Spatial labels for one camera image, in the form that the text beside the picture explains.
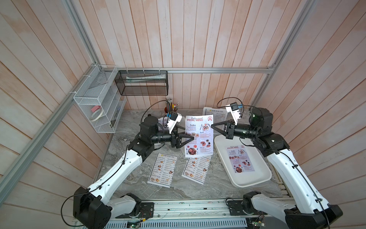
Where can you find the pencils and pens bundle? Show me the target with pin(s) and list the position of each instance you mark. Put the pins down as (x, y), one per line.
(171, 105)

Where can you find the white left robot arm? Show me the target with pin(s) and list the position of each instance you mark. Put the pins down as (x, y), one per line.
(94, 206)

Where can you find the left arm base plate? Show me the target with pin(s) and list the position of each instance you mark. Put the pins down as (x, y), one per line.
(146, 210)

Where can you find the aluminium front rail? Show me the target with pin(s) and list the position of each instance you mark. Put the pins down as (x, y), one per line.
(216, 208)

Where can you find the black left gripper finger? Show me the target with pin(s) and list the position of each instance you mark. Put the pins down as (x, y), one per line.
(186, 134)
(184, 141)

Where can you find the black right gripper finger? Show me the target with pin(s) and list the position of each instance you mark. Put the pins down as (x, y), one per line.
(221, 129)
(220, 123)

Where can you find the white plastic tray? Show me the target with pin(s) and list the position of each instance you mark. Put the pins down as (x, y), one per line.
(262, 172)

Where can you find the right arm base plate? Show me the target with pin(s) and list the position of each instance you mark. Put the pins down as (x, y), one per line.
(236, 209)

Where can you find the black mesh basket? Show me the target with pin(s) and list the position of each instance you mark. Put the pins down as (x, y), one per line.
(142, 82)

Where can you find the white wire mesh shelf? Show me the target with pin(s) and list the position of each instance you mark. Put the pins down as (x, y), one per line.
(98, 88)

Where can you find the Dim Sum Inn menu front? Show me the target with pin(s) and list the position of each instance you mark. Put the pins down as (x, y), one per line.
(196, 169)

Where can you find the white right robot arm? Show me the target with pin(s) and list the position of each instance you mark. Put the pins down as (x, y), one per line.
(309, 210)

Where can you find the dim sum inn menu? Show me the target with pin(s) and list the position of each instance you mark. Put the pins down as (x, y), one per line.
(218, 114)
(163, 170)
(196, 169)

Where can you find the white tape roll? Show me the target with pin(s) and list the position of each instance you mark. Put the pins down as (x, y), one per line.
(96, 115)

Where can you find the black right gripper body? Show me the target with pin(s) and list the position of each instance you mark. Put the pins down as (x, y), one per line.
(241, 131)

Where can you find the special menu sheet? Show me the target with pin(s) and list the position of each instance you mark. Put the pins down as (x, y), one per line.
(199, 127)
(239, 159)

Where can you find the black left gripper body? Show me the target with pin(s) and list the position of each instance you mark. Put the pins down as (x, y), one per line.
(165, 137)

